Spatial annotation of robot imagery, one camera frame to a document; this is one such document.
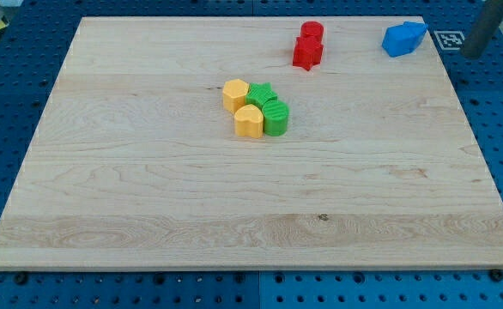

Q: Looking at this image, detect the blue cube block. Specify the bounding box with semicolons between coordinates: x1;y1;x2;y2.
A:
382;24;417;58

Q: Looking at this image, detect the blue triangle block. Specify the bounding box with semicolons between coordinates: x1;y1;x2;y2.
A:
403;21;428;45

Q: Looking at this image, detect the yellow heart block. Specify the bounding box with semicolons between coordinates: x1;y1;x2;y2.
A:
233;104;264;138

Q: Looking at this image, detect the green cylinder block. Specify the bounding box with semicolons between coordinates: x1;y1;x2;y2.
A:
262;100;289;136

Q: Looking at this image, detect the green star block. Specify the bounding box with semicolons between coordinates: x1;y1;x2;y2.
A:
245;82;278;110

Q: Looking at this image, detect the yellow hexagon block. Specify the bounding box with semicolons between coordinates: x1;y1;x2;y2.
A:
222;79;250;113

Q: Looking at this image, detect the red star block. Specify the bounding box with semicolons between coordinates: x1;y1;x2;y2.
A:
293;36;324;70

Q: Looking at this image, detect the wooden board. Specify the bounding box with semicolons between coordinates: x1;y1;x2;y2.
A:
0;16;503;271

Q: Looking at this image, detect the red cylinder block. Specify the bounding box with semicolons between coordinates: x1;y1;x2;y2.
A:
300;21;324;43

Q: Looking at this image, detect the white fiducial marker tag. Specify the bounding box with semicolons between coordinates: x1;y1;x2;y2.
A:
433;30;465;51

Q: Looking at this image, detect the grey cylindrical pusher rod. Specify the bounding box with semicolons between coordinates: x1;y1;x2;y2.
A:
460;0;503;59

